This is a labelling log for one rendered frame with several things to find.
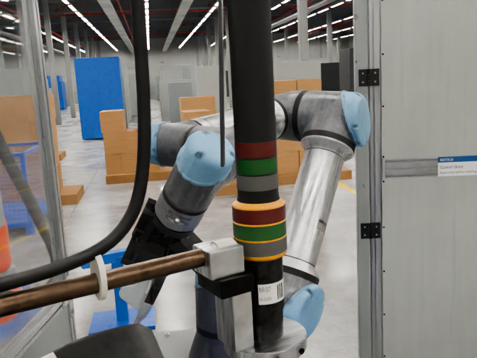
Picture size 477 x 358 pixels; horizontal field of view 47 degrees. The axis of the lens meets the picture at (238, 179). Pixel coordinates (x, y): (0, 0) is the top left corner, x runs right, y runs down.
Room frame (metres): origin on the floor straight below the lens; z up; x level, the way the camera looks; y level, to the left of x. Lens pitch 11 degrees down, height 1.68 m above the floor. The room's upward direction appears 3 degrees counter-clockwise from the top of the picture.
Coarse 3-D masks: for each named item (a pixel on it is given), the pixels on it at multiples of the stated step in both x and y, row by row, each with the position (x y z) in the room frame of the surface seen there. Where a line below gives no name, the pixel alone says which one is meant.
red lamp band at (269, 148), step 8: (240, 144) 0.42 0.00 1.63; (248, 144) 0.41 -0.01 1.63; (256, 144) 0.41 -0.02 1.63; (264, 144) 0.41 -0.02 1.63; (272, 144) 0.42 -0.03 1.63; (240, 152) 0.42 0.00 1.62; (248, 152) 0.41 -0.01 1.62; (256, 152) 0.41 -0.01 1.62; (264, 152) 0.41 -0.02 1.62; (272, 152) 0.42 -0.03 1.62
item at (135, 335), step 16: (96, 336) 0.52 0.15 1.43; (112, 336) 0.53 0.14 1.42; (128, 336) 0.53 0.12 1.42; (144, 336) 0.54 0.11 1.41; (48, 352) 0.49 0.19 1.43; (64, 352) 0.49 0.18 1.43; (80, 352) 0.50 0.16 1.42; (96, 352) 0.50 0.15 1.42; (112, 352) 0.51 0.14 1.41; (128, 352) 0.52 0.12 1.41; (144, 352) 0.52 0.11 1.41; (160, 352) 0.53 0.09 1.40
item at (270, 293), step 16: (256, 272) 0.41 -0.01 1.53; (272, 272) 0.41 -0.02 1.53; (256, 288) 0.41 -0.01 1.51; (272, 288) 0.41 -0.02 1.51; (256, 304) 0.41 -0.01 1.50; (272, 304) 0.41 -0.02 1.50; (256, 320) 0.42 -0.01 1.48; (272, 320) 0.42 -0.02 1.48; (256, 336) 0.42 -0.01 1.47; (272, 336) 0.42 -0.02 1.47
